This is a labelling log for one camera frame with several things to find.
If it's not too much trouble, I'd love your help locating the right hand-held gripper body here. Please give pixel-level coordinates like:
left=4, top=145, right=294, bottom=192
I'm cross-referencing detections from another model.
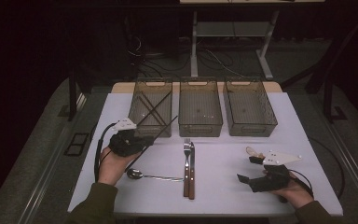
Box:
left=248, top=150, right=302, bottom=193

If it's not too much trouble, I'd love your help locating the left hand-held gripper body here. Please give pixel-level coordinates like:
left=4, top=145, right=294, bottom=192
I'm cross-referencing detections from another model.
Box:
left=107, top=118, right=147, bottom=158

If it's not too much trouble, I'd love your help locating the smoky clear plastic bin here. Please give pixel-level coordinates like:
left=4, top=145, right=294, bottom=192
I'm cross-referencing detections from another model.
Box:
left=126, top=77, right=173, bottom=138
left=223, top=77, right=278, bottom=138
left=178, top=77, right=224, bottom=138

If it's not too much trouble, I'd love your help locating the amber translucent spoon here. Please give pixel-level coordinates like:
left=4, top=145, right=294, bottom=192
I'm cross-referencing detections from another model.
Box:
left=245, top=147, right=266, bottom=159

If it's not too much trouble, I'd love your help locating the brown wooden chopstick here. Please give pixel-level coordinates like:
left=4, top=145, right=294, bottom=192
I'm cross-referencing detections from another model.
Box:
left=138, top=94, right=166, bottom=126
left=124, top=115, right=179, bottom=173
left=135, top=91, right=172, bottom=128

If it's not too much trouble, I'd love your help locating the metal spoon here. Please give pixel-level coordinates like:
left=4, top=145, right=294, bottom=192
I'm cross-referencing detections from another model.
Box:
left=126, top=168, right=185, bottom=182

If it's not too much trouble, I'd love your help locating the wooden-handled fork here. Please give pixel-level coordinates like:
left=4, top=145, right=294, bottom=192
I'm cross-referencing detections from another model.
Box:
left=183, top=138, right=191, bottom=198

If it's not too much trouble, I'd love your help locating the wooden-handled knife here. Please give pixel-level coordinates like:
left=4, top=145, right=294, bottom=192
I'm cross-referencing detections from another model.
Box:
left=188, top=141, right=197, bottom=201

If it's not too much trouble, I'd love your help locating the person's left hand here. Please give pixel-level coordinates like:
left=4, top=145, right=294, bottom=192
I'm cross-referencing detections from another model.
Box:
left=97, top=147, right=142, bottom=187

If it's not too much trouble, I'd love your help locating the person's right hand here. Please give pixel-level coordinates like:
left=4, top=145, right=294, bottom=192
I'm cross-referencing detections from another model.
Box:
left=268, top=178, right=315, bottom=209

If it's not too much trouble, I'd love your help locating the white table cover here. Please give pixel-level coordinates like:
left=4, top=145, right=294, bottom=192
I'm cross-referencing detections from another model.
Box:
left=67, top=91, right=344, bottom=217

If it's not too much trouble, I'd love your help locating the black stand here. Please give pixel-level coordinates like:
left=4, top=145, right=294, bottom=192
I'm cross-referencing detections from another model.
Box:
left=67, top=69, right=91, bottom=122
left=322, top=74, right=349, bottom=124

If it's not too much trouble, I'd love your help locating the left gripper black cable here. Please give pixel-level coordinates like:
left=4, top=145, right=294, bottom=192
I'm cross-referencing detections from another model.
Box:
left=93, top=122, right=118, bottom=183

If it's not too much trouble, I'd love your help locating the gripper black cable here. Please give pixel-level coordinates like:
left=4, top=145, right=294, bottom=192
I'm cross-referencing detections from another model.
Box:
left=288, top=168, right=314, bottom=199
left=93, top=122, right=118, bottom=183

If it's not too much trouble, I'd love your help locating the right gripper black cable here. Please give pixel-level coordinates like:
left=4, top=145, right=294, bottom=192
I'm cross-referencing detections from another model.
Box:
left=288, top=168, right=314, bottom=199

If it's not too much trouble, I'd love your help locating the black floor outlet frame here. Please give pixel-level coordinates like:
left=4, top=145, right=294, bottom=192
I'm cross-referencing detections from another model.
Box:
left=63, top=133, right=90, bottom=157

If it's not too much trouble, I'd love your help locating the black floor cable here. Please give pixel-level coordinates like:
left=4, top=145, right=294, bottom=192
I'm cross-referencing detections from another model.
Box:
left=307, top=135, right=347, bottom=200

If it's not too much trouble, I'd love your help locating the tangle of floor cables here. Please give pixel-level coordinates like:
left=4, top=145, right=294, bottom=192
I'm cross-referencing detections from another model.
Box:
left=127, top=35, right=246, bottom=79

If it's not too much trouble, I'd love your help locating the white metal desk frame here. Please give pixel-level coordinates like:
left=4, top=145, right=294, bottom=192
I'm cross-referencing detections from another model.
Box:
left=179, top=0, right=325, bottom=80

